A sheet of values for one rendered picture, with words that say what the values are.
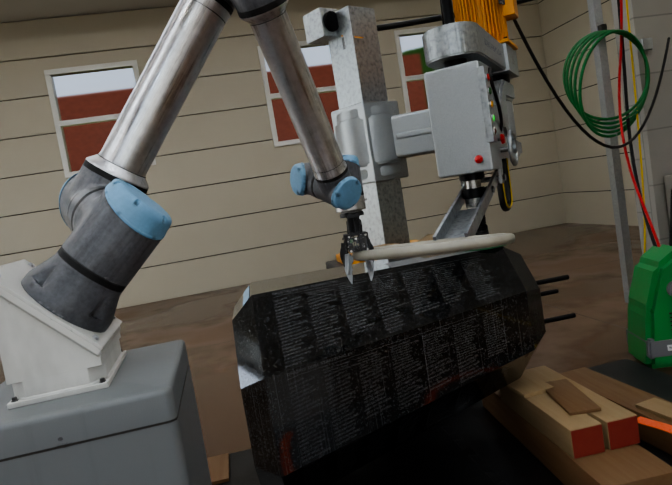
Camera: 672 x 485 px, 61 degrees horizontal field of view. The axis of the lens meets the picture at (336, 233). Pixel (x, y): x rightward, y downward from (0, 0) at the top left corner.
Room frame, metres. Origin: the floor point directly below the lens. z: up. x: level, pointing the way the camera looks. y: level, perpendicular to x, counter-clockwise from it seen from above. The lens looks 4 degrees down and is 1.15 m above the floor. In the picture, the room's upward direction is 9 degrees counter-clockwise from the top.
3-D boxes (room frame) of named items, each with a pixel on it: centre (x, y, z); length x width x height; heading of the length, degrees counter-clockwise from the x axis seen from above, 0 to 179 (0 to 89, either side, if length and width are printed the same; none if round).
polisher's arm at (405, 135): (3.01, -0.45, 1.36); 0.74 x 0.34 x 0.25; 74
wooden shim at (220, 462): (2.41, 0.68, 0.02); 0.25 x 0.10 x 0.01; 10
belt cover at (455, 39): (2.61, -0.74, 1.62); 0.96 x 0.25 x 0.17; 153
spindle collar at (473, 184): (2.31, -0.58, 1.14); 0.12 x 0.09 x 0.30; 153
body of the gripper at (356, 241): (1.67, -0.05, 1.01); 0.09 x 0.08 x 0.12; 2
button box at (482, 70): (2.18, -0.65, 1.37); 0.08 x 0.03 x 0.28; 153
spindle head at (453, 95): (2.37, -0.62, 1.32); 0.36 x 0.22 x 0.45; 153
